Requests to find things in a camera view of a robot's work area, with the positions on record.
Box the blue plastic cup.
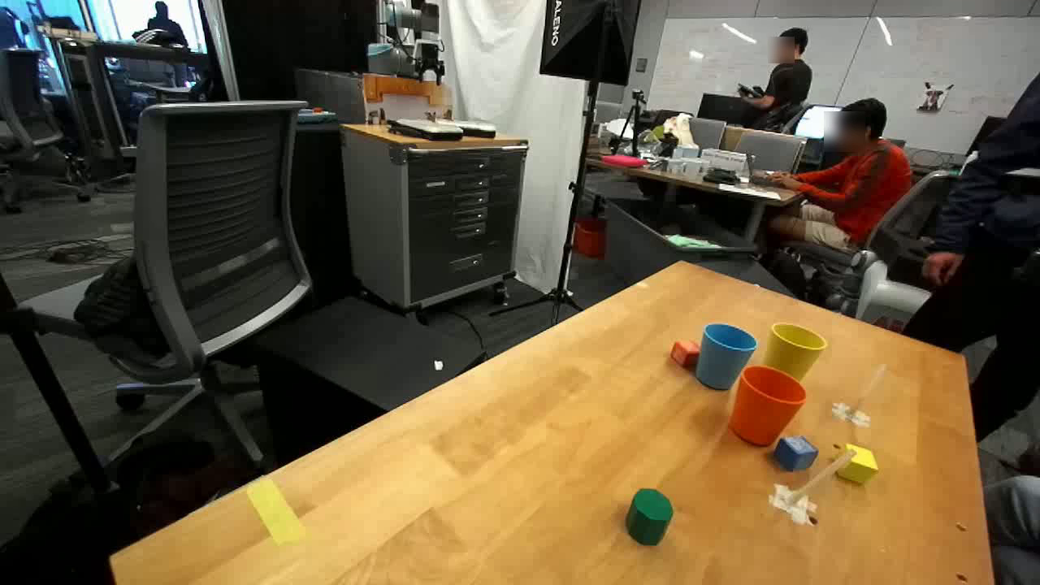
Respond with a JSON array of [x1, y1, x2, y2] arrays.
[[693, 323, 761, 392]]

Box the yellow plastic cup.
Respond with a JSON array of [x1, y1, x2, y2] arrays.
[[764, 323, 827, 384]]

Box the red bucket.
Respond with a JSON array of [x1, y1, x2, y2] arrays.
[[567, 208, 611, 263]]

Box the gray drawer cabinet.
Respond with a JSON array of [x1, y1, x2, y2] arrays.
[[342, 119, 533, 315]]

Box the black light stand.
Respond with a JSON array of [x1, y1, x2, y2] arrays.
[[490, 77, 611, 318]]

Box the black low platform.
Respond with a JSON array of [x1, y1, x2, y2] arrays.
[[256, 290, 564, 419]]

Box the flat black device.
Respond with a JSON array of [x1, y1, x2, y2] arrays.
[[385, 113, 468, 142]]

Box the cardboard box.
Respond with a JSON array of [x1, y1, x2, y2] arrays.
[[359, 70, 450, 123]]

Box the white curtain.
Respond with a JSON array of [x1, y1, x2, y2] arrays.
[[434, 0, 593, 296]]

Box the cluttered wooden desk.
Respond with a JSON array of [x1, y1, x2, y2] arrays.
[[588, 149, 806, 273]]

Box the green wooden cylinder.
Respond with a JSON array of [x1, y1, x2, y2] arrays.
[[625, 485, 676, 548]]

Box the black softbox light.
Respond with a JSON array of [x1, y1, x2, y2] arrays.
[[535, 0, 644, 88]]

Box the orange plastic cup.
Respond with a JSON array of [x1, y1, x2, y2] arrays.
[[724, 364, 808, 451]]

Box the gray mesh office chair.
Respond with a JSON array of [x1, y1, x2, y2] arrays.
[[19, 98, 315, 468]]

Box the blue wooden block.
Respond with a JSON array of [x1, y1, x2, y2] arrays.
[[770, 433, 823, 475]]

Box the yellow tape strip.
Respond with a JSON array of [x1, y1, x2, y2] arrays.
[[242, 477, 308, 548]]

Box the person in black shirt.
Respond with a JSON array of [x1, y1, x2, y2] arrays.
[[737, 26, 814, 134]]

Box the lit laptop screen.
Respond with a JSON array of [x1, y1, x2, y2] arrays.
[[793, 105, 842, 142]]

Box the white taped plastic stick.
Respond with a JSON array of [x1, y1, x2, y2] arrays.
[[768, 449, 858, 529]]

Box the clear plastic jack piece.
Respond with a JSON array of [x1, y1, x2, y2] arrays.
[[827, 360, 890, 433]]

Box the person in red sweater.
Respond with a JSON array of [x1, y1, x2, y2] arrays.
[[761, 95, 917, 258]]

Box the white office chair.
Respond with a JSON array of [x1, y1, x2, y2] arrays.
[[854, 167, 968, 328]]

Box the yellow wooden block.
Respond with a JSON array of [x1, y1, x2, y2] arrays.
[[832, 439, 879, 488]]

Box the black bag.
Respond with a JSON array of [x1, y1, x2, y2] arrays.
[[72, 258, 171, 354]]

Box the glossy white whiteboard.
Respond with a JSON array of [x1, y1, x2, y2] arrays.
[[647, 13, 1040, 155]]

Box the distant person dark clothes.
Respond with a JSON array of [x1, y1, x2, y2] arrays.
[[138, 0, 191, 51]]

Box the person in dark jacket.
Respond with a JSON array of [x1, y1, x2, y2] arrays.
[[903, 74, 1040, 441]]

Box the black tripod leg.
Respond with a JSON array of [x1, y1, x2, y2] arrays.
[[0, 273, 113, 498]]

